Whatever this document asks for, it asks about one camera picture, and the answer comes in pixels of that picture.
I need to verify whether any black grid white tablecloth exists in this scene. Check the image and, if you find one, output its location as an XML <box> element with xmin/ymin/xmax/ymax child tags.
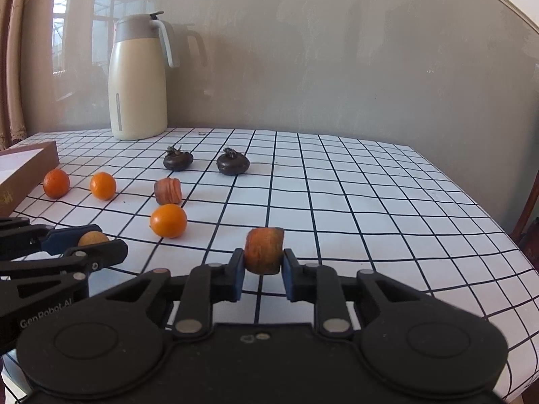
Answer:
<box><xmin>0</xmin><ymin>126</ymin><xmax>539</xmax><ymax>404</ymax></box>

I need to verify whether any brown cardboard box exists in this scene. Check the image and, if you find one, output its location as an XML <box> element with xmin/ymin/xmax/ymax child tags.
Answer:
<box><xmin>0</xmin><ymin>140</ymin><xmax>60</xmax><ymax>218</ymax></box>

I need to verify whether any small orange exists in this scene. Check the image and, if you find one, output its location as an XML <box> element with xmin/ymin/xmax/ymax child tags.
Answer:
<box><xmin>43</xmin><ymin>169</ymin><xmax>71</xmax><ymax>199</ymax></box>
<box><xmin>150</xmin><ymin>204</ymin><xmax>188</xmax><ymax>239</ymax></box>
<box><xmin>89</xmin><ymin>172</ymin><xmax>117</xmax><ymax>201</ymax></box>

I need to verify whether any brown dried persimmon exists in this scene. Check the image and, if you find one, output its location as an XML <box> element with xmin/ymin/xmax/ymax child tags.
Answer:
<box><xmin>153</xmin><ymin>177</ymin><xmax>183</xmax><ymax>205</ymax></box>
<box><xmin>245</xmin><ymin>227</ymin><xmax>286</xmax><ymax>276</ymax></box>

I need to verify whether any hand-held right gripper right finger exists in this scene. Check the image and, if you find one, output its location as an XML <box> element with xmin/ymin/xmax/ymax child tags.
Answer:
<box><xmin>282</xmin><ymin>248</ymin><xmax>435</xmax><ymax>340</ymax></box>

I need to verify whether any cream thermos jug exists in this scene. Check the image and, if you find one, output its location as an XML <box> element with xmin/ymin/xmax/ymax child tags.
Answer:
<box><xmin>108</xmin><ymin>10</ymin><xmax>179</xmax><ymax>141</ymax></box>

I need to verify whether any beige lace curtain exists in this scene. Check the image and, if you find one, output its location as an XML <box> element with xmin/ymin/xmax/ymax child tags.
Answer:
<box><xmin>0</xmin><ymin>0</ymin><xmax>57</xmax><ymax>150</ymax></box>

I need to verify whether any small tan longan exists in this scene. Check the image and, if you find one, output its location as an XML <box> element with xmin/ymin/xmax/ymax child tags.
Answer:
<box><xmin>78</xmin><ymin>231</ymin><xmax>110</xmax><ymax>248</ymax></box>

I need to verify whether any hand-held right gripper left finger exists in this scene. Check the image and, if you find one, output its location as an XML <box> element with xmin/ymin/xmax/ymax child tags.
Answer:
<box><xmin>105</xmin><ymin>248</ymin><xmax>246</xmax><ymax>340</ymax></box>

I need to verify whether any wooden chair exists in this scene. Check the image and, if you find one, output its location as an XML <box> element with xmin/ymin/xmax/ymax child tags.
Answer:
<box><xmin>509</xmin><ymin>167</ymin><xmax>539</xmax><ymax>264</ymax></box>

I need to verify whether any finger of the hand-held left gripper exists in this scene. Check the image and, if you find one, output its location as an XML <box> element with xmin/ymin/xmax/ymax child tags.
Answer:
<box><xmin>0</xmin><ymin>238</ymin><xmax>129</xmax><ymax>294</ymax></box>
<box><xmin>0</xmin><ymin>217</ymin><xmax>111</xmax><ymax>259</ymax></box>

